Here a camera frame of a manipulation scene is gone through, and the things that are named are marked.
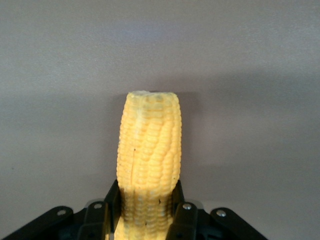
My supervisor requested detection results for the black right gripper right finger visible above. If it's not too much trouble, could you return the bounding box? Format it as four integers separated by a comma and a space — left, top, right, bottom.
165, 179, 208, 240

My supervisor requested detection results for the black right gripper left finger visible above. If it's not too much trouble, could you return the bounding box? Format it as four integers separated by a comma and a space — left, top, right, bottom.
77, 178, 124, 240

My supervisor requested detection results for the yellow corn cob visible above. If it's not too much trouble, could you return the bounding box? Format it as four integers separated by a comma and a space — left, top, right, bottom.
106, 90, 182, 240

